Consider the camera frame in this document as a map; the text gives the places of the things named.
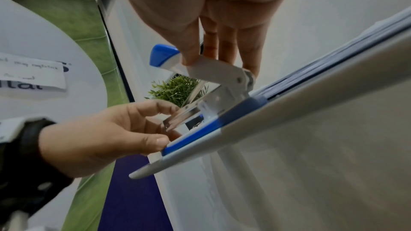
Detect green leaf print mat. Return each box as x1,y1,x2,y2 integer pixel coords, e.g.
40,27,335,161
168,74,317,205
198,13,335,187
0,0,131,231

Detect white printed banner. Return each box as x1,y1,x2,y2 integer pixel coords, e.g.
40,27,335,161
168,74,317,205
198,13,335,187
0,0,110,127

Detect black left wrist strap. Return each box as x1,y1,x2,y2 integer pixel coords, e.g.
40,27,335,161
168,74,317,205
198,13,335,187
0,117,75,216

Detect stack of printed papers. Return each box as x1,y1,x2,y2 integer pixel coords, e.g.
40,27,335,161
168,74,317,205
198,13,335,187
250,6,411,101

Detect blue white stapler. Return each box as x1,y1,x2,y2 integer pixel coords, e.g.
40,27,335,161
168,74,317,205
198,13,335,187
149,43,267,157

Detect person's left hand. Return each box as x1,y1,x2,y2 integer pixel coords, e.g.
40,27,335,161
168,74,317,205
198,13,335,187
38,99,182,179

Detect white paper note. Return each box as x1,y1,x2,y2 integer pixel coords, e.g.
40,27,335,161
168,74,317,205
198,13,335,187
0,52,69,92

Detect green potted plant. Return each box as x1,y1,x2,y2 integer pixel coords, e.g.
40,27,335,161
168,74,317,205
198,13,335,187
146,75,209,109

